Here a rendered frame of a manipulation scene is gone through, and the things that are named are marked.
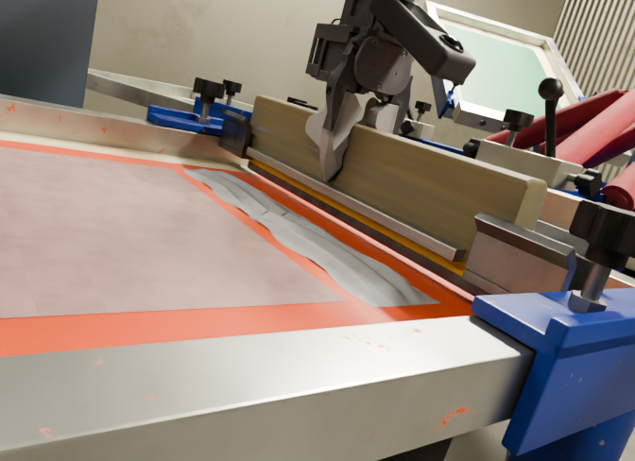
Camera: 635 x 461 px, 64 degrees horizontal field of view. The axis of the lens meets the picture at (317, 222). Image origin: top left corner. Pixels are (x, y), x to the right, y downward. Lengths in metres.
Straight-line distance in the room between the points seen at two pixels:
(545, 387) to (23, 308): 0.24
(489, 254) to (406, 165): 0.12
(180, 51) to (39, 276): 2.90
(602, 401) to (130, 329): 0.25
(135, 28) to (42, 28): 2.26
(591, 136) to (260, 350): 0.85
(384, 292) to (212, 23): 2.91
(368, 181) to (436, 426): 0.30
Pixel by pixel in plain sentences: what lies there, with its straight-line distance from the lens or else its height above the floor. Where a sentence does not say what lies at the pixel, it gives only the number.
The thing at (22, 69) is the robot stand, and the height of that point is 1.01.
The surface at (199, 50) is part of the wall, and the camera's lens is 3.19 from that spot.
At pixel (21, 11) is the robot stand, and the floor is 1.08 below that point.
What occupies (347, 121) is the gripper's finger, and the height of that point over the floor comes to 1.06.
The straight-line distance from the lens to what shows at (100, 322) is 0.26.
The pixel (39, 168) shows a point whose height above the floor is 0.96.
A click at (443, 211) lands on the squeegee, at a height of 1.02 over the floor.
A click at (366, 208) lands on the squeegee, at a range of 0.46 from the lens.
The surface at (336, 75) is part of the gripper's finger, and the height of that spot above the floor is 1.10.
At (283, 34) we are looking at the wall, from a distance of 3.36.
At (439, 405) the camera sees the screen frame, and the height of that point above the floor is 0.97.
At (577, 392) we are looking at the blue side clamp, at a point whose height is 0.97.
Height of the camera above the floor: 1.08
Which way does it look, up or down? 14 degrees down
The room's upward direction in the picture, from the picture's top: 15 degrees clockwise
